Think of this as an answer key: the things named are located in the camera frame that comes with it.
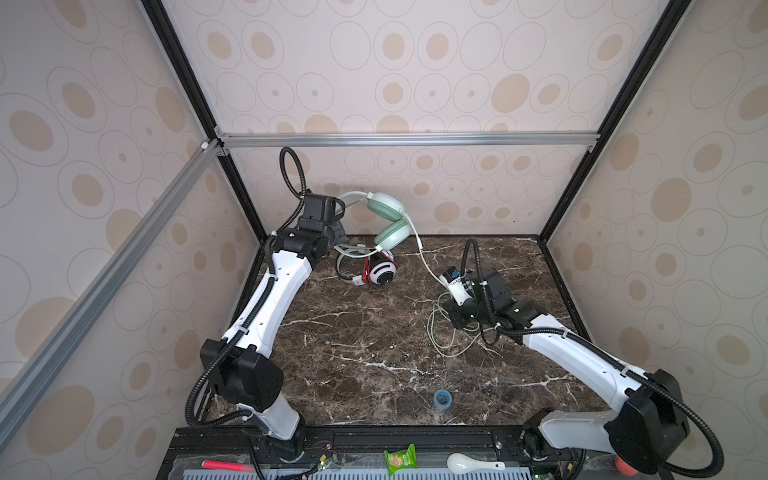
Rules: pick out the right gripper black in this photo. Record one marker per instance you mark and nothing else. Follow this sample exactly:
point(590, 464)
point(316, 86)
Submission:
point(457, 321)

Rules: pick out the left diagonal aluminium rail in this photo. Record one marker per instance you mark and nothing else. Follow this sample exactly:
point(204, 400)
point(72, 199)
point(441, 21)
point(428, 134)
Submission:
point(43, 368)

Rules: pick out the white ceramic spoon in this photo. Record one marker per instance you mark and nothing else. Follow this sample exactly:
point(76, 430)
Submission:
point(461, 464)

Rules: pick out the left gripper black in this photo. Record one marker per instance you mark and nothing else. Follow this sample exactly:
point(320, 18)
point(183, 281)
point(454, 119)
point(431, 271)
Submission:
point(340, 233)

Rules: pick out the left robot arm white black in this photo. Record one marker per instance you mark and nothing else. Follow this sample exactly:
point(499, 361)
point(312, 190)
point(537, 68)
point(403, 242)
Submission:
point(238, 366)

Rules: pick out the red ball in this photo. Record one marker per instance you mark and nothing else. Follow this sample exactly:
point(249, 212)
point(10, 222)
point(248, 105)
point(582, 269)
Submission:
point(624, 468)

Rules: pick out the pink marker pen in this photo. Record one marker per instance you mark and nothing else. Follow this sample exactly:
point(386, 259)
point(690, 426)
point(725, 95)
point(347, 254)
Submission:
point(229, 466)

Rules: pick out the horizontal aluminium rail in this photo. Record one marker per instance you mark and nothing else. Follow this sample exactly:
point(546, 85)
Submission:
point(426, 139)

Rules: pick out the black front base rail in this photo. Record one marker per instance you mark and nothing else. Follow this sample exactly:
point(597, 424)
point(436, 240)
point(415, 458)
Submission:
point(357, 452)

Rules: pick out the blue tape roll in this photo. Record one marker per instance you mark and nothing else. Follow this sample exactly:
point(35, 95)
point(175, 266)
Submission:
point(442, 400)

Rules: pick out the white black headphones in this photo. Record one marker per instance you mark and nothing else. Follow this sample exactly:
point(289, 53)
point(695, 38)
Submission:
point(379, 266)

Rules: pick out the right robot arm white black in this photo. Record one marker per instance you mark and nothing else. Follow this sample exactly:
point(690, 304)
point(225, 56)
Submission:
point(647, 425)

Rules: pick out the green snack packet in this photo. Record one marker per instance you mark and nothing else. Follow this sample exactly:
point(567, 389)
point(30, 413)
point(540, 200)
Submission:
point(401, 459)

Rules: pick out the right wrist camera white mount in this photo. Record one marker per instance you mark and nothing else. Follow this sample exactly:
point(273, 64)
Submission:
point(453, 281)

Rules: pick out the green headphones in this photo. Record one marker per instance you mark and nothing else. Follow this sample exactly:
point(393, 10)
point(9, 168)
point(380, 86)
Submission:
point(388, 208)

